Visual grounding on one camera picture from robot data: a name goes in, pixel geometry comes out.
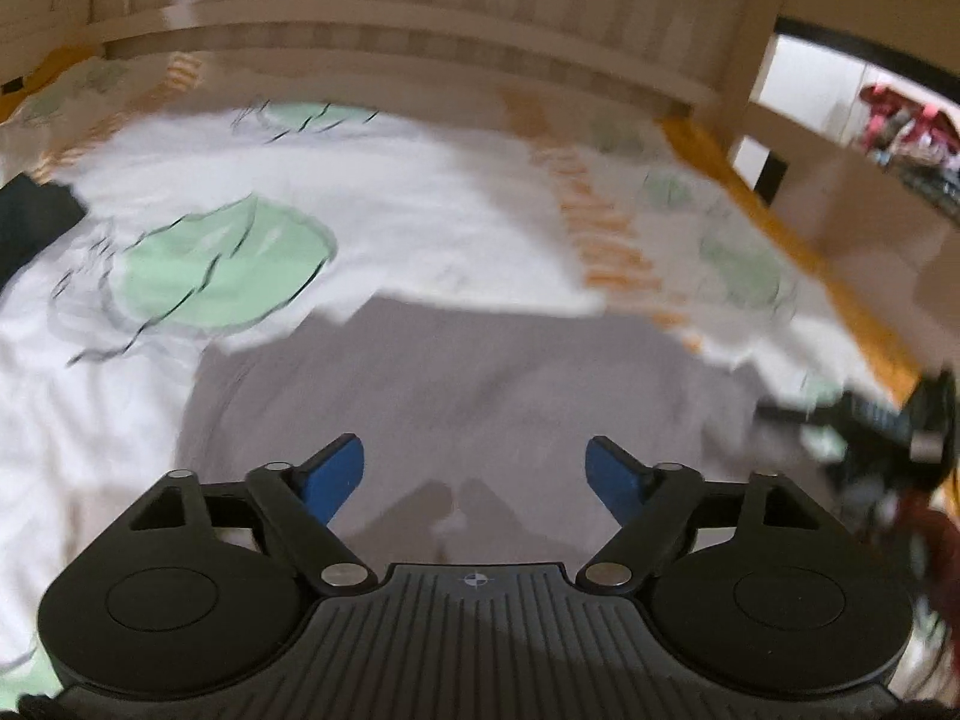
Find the white bedsheet with green leaves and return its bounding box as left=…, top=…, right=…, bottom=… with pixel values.
left=0, top=49, right=960, bottom=720

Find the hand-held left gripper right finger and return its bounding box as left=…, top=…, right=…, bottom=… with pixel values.
left=574, top=435, right=827, bottom=593

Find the beige wooden bed rail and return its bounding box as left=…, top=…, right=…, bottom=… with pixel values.
left=724, top=0, right=960, bottom=331

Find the dark red cloth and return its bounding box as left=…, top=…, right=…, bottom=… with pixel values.
left=889, top=487, right=960, bottom=620

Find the pile of colourful clothes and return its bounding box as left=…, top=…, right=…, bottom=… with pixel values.
left=857, top=81, right=960, bottom=170

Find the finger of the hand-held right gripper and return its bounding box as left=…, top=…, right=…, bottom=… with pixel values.
left=752, top=399, right=852, bottom=437

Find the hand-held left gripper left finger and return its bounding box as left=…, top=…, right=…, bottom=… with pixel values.
left=127, top=433, right=377, bottom=595

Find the grey garment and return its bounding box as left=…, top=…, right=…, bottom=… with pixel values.
left=174, top=294, right=758, bottom=575

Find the beige wooden headboard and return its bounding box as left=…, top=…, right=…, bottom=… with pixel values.
left=0, top=0, right=796, bottom=117

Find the dark folded cloth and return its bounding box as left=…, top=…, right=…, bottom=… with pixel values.
left=0, top=172, right=85, bottom=292

